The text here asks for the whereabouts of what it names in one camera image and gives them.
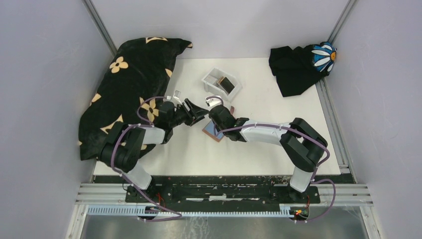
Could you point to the clear acrylic card tray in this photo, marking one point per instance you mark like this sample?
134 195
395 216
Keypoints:
219 90

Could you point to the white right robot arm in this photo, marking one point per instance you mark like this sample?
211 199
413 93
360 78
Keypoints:
304 146

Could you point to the dark credit card in tray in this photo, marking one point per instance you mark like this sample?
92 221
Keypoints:
226 84

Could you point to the black floral pillow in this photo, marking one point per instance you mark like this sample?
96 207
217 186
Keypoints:
130 90

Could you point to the stack of grey cards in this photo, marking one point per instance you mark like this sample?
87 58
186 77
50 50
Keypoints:
212 80

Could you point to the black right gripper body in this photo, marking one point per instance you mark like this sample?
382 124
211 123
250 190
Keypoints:
218 127

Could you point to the black cloth with daisy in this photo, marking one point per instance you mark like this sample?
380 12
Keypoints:
298 69

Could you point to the tan leather card holder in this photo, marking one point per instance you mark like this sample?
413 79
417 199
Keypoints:
214 132

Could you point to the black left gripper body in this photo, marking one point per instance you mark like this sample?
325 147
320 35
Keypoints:
181 116

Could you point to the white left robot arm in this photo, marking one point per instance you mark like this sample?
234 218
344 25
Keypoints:
122 147

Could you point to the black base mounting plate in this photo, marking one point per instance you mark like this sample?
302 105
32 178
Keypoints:
227 193

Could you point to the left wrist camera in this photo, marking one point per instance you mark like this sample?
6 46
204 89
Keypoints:
175 98

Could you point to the aluminium rail frame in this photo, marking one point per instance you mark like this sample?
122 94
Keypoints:
112 195

